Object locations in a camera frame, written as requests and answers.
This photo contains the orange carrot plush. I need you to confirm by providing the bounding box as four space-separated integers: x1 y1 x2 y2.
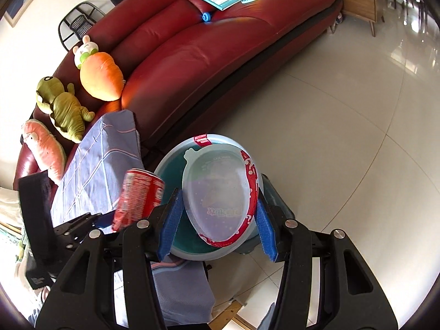
72 35 125 101

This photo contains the wooden side table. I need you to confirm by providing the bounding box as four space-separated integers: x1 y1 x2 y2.
327 0 386 38

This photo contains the dark red leather sofa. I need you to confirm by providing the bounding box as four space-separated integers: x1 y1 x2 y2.
13 0 345 190

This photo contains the red instant noodle bowl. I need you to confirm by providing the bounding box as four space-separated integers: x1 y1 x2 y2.
182 144 260 248

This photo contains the teal round trash bin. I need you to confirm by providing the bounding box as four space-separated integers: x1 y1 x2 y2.
154 134 264 261

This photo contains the grey plaid tablecloth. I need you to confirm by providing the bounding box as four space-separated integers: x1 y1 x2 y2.
51 110 215 326

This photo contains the pink carrot plush pillow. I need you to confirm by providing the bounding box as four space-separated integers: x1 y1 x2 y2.
22 119 66 186

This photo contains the green dinosaur plush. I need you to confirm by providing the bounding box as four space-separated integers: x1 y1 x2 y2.
36 76 95 144

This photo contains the red soda can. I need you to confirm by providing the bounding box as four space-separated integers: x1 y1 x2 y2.
112 168 165 232

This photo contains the blue toy wheel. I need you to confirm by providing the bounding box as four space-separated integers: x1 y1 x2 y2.
202 12 212 22

